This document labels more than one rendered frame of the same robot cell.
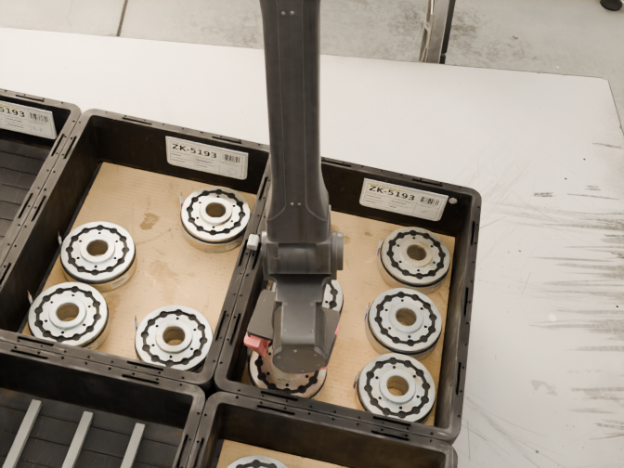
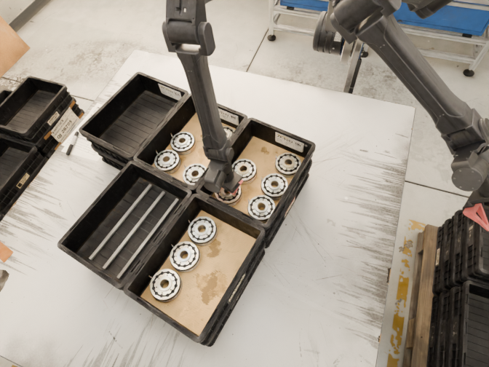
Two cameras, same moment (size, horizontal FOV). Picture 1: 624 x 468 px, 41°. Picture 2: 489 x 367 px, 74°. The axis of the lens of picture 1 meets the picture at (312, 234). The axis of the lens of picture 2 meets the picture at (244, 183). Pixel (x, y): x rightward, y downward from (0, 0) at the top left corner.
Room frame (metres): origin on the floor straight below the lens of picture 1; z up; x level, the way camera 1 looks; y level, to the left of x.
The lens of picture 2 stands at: (0.05, -0.38, 1.95)
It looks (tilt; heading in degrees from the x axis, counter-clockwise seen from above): 60 degrees down; 33
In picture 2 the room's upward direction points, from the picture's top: 7 degrees counter-clockwise
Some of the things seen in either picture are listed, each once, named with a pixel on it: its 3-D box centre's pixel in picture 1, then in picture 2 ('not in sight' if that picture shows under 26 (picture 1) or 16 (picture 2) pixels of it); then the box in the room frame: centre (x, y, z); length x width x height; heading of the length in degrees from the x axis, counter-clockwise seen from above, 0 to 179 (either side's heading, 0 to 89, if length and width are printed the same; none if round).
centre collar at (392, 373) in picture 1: (397, 386); (261, 206); (0.52, -0.14, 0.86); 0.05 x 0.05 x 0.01
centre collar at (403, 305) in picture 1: (406, 318); (274, 184); (0.62, -0.15, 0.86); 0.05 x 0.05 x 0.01
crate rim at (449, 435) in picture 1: (359, 283); (257, 168); (0.63, -0.07, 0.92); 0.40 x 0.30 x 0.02; 176
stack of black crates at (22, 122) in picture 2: not in sight; (48, 127); (0.67, 1.47, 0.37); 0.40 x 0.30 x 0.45; 6
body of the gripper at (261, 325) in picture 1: (295, 313); (225, 173); (0.53, 0.00, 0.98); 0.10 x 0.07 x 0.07; 81
